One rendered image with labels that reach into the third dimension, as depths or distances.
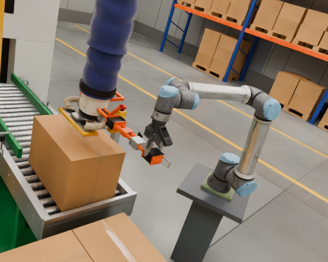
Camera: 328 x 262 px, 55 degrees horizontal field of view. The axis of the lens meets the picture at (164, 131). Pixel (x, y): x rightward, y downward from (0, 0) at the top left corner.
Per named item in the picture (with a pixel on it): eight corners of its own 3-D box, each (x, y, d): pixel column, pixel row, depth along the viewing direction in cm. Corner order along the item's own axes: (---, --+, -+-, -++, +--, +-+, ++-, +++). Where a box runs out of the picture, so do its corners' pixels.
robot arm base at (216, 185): (210, 173, 252) (214, 163, 248) (232, 183, 248) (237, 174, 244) (204, 185, 236) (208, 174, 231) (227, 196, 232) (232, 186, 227)
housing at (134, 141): (127, 143, 173) (129, 136, 171) (137, 142, 178) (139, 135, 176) (135, 151, 169) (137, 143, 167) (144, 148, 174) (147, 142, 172)
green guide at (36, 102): (10, 79, 366) (11, 72, 363) (19, 79, 373) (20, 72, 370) (73, 150, 270) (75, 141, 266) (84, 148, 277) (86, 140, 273)
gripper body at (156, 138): (153, 134, 169) (159, 114, 164) (163, 142, 163) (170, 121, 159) (142, 135, 163) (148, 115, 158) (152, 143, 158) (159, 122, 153)
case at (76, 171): (27, 162, 239) (33, 115, 222) (76, 155, 266) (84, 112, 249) (62, 212, 202) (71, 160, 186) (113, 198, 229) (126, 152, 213)
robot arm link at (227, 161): (225, 168, 247) (234, 149, 239) (238, 182, 234) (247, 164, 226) (210, 168, 239) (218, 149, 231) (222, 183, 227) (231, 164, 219)
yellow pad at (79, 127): (57, 109, 204) (59, 103, 202) (71, 109, 211) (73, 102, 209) (83, 136, 185) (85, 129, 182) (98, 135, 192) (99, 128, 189)
